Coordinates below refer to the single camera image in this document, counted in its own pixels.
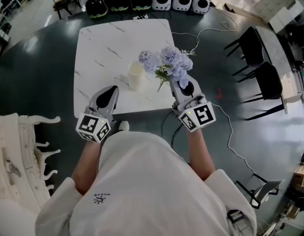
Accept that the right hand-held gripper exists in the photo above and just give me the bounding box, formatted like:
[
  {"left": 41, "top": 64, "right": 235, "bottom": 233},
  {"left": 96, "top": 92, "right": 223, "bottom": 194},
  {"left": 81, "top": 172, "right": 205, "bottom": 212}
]
[{"left": 169, "top": 74, "right": 217, "bottom": 133}]

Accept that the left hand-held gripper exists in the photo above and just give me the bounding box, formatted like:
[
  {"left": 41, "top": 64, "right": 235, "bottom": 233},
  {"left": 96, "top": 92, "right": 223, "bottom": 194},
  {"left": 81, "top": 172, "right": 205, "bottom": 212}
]
[{"left": 75, "top": 85, "right": 120, "bottom": 144}]

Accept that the purple flowers bouquet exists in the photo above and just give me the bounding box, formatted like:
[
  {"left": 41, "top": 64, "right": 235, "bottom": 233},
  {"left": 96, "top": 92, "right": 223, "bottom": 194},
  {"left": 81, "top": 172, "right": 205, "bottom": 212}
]
[{"left": 138, "top": 46, "right": 197, "bottom": 93}]

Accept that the cream vase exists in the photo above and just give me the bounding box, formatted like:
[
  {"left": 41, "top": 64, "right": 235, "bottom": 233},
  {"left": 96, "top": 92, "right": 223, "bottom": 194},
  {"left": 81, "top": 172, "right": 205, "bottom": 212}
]
[{"left": 127, "top": 60, "right": 146, "bottom": 91}]

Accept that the person's right forearm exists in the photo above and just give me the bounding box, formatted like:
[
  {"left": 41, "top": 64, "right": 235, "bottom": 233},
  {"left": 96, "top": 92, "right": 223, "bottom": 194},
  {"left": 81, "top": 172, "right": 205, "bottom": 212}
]
[{"left": 186, "top": 128, "right": 216, "bottom": 181}]

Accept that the person's left forearm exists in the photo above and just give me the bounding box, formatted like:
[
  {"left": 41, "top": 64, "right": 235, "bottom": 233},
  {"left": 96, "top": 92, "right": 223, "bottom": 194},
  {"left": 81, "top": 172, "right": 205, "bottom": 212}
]
[{"left": 71, "top": 138, "right": 106, "bottom": 196}]

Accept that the person's white shoe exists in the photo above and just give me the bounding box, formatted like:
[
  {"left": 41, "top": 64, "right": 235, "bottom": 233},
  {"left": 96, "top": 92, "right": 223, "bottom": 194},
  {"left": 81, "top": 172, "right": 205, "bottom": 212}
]
[{"left": 118, "top": 120, "right": 130, "bottom": 132}]

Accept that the black dining chair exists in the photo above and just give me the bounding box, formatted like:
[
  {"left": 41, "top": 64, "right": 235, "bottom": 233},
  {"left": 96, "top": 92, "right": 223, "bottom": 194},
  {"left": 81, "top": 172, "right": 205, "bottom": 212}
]
[
  {"left": 237, "top": 61, "right": 284, "bottom": 121},
  {"left": 224, "top": 26, "right": 266, "bottom": 76}
]

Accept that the person's white shirt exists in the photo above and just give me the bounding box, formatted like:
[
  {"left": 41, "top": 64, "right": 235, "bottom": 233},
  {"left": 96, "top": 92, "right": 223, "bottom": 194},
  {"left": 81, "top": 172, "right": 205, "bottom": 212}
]
[{"left": 35, "top": 131, "right": 257, "bottom": 236}]

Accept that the white ornate carved furniture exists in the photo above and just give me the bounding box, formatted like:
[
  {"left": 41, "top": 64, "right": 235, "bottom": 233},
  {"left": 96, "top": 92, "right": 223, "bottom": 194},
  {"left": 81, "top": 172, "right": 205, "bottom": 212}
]
[{"left": 0, "top": 112, "right": 62, "bottom": 215}]

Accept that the long grey table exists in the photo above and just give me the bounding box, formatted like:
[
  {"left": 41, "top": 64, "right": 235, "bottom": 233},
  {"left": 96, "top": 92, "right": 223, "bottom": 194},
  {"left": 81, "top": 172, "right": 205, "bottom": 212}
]
[{"left": 254, "top": 25, "right": 291, "bottom": 115}]

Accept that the cardboard box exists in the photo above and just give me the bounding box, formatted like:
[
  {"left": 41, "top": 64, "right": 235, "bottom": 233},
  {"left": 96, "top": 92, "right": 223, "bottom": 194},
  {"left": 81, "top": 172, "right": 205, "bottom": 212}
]
[{"left": 293, "top": 168, "right": 304, "bottom": 189}]

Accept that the white cabinet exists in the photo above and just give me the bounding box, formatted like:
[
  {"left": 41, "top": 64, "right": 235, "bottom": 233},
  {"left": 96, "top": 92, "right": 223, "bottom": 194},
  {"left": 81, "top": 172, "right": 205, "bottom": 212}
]
[{"left": 254, "top": 0, "right": 304, "bottom": 33}]

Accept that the black cable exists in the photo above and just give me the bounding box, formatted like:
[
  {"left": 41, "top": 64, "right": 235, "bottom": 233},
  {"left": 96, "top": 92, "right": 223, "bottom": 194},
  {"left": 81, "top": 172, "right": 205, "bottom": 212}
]
[{"left": 161, "top": 110, "right": 183, "bottom": 148}]

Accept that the white cable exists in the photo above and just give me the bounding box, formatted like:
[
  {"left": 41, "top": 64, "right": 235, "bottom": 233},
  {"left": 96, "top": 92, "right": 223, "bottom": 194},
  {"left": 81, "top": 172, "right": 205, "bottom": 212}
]
[{"left": 171, "top": 20, "right": 269, "bottom": 184}]

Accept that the grey chair with black frame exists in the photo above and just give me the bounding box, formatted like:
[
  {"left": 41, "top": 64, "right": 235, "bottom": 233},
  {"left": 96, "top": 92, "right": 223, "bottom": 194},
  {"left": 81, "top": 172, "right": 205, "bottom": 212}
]
[{"left": 234, "top": 179, "right": 286, "bottom": 210}]

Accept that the black strap buckle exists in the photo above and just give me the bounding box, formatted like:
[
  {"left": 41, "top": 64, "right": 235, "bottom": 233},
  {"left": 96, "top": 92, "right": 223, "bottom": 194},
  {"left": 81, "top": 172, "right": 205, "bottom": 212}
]
[{"left": 225, "top": 208, "right": 246, "bottom": 224}]

